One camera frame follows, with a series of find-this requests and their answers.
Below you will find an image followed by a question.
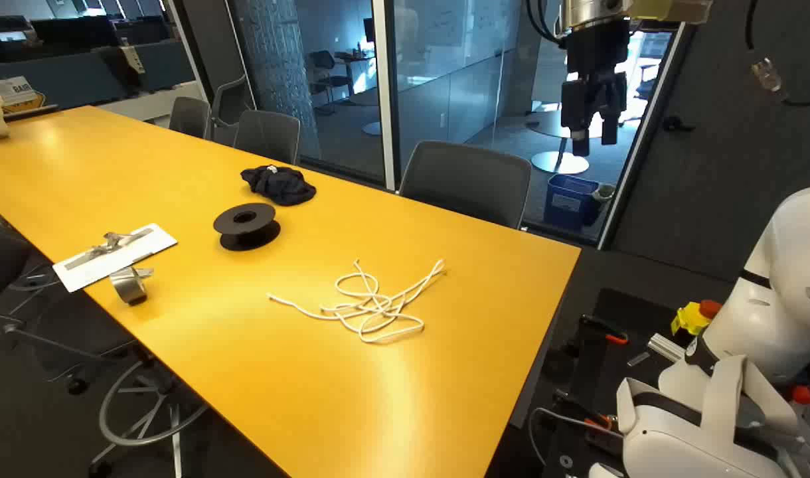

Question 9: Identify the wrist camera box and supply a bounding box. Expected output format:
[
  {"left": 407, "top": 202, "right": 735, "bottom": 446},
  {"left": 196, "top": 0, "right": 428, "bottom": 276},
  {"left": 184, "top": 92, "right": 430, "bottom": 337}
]
[{"left": 629, "top": 0, "right": 715, "bottom": 23}]

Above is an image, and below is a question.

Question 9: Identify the grey office chair middle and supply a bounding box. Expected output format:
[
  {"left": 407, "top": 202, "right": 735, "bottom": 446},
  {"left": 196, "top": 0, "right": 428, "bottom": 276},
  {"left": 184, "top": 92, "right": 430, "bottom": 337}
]
[{"left": 234, "top": 109, "right": 299, "bottom": 163}]

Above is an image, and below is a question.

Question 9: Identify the yellow toy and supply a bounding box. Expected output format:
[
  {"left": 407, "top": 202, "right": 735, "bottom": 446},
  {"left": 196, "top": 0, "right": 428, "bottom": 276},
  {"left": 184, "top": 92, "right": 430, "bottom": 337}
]
[{"left": 669, "top": 299, "right": 720, "bottom": 335}]

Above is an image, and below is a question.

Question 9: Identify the blue box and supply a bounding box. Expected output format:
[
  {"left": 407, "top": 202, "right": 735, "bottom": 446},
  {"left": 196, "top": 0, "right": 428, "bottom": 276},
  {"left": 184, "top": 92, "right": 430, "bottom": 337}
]
[{"left": 544, "top": 175, "right": 614, "bottom": 230}]

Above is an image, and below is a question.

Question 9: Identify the white paper sheet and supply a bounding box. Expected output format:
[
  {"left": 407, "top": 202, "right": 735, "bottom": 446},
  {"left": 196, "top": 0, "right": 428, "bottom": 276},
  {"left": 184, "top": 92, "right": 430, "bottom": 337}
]
[{"left": 52, "top": 223, "right": 179, "bottom": 291}]

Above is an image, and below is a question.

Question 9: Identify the grey office chair near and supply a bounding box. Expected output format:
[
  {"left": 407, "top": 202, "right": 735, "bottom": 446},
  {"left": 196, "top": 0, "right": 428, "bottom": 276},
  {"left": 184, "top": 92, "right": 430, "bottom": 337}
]
[{"left": 402, "top": 141, "right": 532, "bottom": 229}]

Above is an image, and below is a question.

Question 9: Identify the black cap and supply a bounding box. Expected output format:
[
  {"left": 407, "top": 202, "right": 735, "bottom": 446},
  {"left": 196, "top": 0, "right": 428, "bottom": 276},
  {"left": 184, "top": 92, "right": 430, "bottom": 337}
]
[{"left": 241, "top": 163, "right": 315, "bottom": 207}]

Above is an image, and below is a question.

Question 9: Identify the black filament spool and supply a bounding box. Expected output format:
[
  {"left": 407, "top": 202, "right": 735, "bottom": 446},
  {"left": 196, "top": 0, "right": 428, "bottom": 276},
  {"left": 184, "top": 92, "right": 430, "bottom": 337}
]
[{"left": 213, "top": 202, "right": 280, "bottom": 251}]

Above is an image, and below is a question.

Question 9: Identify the dark office chair left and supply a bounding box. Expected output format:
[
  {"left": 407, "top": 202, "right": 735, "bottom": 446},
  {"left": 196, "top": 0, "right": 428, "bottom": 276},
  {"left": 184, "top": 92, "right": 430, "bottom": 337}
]
[{"left": 0, "top": 219, "right": 208, "bottom": 478}]

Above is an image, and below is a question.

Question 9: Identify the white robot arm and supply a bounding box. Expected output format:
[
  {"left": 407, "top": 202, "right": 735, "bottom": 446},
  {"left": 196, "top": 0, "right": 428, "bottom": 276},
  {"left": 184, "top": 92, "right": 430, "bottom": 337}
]
[{"left": 550, "top": 0, "right": 810, "bottom": 384}]

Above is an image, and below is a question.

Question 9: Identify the long white rope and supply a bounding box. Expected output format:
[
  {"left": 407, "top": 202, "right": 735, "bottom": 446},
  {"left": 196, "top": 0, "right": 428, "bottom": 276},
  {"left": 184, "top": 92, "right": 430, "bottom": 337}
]
[{"left": 333, "top": 256, "right": 450, "bottom": 347}]

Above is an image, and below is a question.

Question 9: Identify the grey office chair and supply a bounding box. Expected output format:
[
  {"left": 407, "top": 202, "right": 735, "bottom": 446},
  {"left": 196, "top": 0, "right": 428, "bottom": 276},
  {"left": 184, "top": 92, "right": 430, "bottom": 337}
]
[
  {"left": 234, "top": 109, "right": 299, "bottom": 163},
  {"left": 171, "top": 94, "right": 211, "bottom": 137},
  {"left": 402, "top": 141, "right": 532, "bottom": 229}
]

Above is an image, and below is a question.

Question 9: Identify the metal tape dispenser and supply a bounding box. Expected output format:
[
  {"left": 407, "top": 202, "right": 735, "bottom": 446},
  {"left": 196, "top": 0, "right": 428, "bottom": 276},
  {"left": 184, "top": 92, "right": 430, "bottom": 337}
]
[{"left": 110, "top": 268, "right": 151, "bottom": 306}]

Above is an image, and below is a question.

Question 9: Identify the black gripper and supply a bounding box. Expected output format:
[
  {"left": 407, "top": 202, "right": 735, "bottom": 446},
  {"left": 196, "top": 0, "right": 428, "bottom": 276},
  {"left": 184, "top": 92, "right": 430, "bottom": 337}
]
[{"left": 561, "top": 19, "right": 629, "bottom": 157}]

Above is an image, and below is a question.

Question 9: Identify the grey office chair far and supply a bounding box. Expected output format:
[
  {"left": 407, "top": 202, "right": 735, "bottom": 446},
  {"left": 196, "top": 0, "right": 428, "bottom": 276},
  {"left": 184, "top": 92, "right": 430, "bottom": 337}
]
[{"left": 171, "top": 94, "right": 211, "bottom": 137}]

